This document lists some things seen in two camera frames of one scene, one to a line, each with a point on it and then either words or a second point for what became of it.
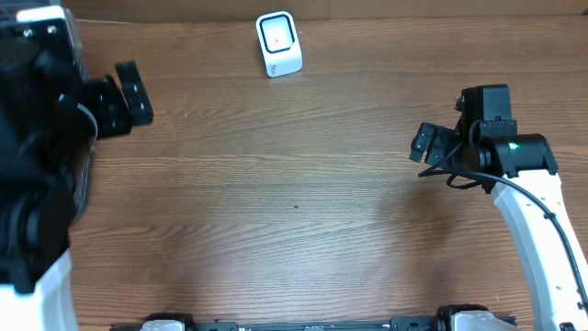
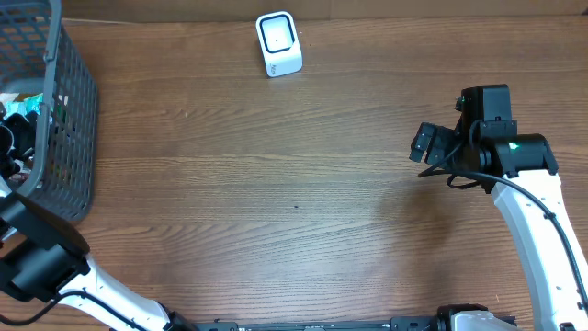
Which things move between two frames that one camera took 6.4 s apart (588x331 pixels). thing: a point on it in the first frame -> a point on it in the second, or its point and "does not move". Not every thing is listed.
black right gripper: (441, 141) does not move
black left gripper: (108, 106) -> (12, 141)
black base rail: (402, 323) does not move
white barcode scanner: (280, 43) does not move
